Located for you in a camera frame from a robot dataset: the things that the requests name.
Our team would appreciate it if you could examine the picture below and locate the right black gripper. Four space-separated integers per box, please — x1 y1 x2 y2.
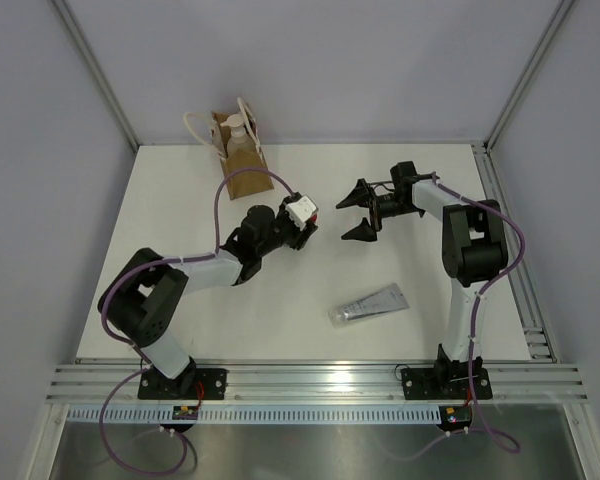
337 179 419 243

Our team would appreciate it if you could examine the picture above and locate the beige pump bottle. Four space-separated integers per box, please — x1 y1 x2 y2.
221 114 257 156

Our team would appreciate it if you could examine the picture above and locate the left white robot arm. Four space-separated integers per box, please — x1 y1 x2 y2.
97 193 318 400

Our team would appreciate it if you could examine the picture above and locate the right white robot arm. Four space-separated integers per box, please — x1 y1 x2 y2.
336 161 509 400

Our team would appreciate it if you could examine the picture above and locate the silver squeeze tube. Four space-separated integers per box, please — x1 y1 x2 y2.
328 283 409 327

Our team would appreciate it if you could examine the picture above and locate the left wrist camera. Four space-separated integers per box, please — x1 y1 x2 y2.
285 195 319 229

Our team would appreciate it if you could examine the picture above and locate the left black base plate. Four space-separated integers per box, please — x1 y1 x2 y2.
137 367 228 401

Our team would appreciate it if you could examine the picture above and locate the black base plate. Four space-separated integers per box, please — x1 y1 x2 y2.
400 367 494 401
137 367 228 401

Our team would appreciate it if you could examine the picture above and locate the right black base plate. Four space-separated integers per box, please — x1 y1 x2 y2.
400 367 494 401

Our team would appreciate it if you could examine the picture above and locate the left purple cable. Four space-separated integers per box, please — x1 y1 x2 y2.
99 168 301 475

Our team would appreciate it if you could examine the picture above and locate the purple cable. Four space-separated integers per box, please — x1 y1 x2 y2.
429 172 527 459
99 168 301 475

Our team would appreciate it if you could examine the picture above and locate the right side aluminium rail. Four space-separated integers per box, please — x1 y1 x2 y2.
470 143 556 361

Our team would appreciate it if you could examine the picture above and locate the white slotted cable duct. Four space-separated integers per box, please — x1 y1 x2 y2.
67 404 471 425

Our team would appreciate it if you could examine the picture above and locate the aluminium mounting rail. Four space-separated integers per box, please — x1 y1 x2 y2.
46 363 587 404

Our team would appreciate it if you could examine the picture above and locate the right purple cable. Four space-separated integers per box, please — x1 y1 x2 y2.
429 172 527 459

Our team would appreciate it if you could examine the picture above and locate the right aluminium frame post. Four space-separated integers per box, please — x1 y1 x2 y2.
483 0 578 153

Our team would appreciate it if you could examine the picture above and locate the aluminium frame post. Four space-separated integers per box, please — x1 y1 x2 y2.
483 0 578 153
49 0 141 153

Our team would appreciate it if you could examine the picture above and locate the left aluminium frame post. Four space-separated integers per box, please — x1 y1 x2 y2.
49 0 141 153

